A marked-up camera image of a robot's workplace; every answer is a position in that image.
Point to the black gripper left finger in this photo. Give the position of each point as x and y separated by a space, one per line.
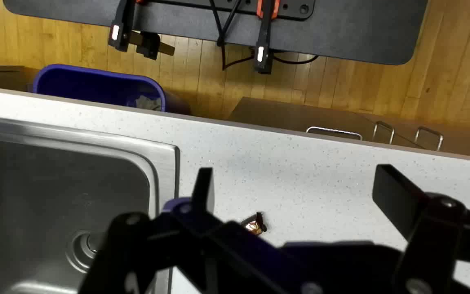
155 256

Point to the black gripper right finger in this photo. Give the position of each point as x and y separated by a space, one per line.
437 235

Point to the brown Snickers snack bar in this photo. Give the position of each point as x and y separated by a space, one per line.
256 225

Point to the stainless steel double sink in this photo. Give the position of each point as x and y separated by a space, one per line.
45 207

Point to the black orange bar clamp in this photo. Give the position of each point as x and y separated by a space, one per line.
120 27
264 44

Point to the blue trash bin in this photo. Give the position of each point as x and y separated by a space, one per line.
94 88

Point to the dark grey base platform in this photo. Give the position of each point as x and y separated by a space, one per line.
355 27

